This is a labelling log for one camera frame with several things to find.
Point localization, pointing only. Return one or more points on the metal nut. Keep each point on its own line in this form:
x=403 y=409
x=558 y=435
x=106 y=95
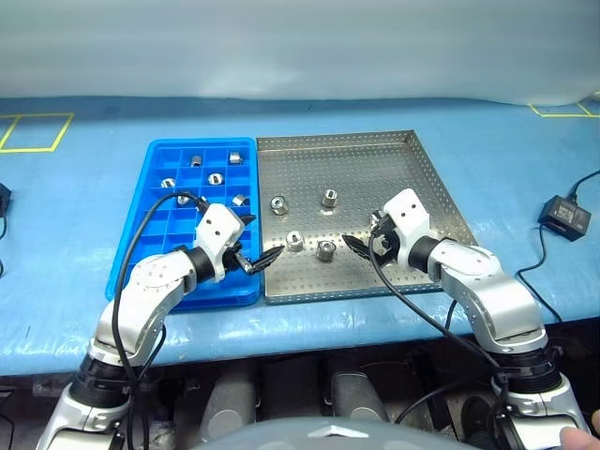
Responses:
x=330 y=197
x=325 y=250

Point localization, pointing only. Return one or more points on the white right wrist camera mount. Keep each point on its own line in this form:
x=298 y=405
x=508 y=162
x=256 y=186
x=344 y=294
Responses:
x=408 y=211

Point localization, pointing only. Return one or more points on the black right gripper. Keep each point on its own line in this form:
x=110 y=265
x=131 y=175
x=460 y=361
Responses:
x=385 y=236

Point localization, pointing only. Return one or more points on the black power adapter with label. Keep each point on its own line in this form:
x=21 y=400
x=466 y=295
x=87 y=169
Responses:
x=565 y=216

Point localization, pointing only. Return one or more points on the blue compartment tray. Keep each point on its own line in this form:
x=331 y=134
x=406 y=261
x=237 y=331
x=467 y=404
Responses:
x=161 y=234

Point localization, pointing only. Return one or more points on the perforated metal tray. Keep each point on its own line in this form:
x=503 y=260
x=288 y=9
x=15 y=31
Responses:
x=351 y=164

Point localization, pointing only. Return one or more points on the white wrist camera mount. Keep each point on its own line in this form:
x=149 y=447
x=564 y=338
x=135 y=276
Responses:
x=218 y=229
x=408 y=211

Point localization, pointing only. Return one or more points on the grey rounded shape below table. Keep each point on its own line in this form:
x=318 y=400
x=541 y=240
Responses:
x=356 y=394
x=229 y=403

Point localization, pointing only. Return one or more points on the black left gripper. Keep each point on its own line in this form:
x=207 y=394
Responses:
x=234 y=260

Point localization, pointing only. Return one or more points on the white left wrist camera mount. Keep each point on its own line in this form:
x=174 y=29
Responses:
x=218 y=229

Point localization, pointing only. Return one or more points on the small black power adapter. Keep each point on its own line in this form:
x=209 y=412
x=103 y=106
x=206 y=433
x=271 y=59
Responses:
x=4 y=199

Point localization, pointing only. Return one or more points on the grey robot torso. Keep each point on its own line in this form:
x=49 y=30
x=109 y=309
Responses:
x=328 y=436

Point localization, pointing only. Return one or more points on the person's bare hand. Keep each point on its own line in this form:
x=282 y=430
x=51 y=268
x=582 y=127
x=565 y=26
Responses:
x=579 y=439

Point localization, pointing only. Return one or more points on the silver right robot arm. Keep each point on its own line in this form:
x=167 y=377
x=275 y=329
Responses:
x=487 y=286

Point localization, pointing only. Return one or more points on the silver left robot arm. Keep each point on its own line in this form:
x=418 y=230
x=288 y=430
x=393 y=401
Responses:
x=150 y=290

